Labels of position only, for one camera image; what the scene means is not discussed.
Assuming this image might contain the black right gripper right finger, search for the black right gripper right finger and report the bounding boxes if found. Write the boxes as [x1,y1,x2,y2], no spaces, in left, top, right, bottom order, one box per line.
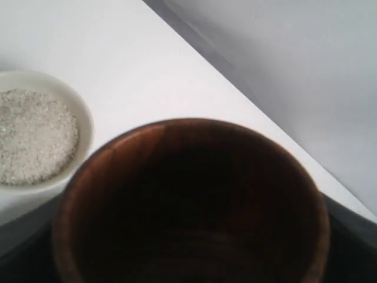
[322,195,377,283]

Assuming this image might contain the white backdrop curtain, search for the white backdrop curtain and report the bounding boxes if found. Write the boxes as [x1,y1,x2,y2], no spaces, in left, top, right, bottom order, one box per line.
[148,1,376,212]

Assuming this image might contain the white rice grains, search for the white rice grains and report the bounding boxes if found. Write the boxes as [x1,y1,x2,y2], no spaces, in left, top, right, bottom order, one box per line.
[1,88,79,186]

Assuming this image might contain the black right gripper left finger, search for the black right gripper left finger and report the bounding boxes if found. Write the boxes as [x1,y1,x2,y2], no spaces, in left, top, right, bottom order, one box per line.
[1,195,62,282]

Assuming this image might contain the small cream ceramic bowl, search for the small cream ceramic bowl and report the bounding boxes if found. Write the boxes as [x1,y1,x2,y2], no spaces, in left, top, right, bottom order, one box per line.
[1,71,95,194]

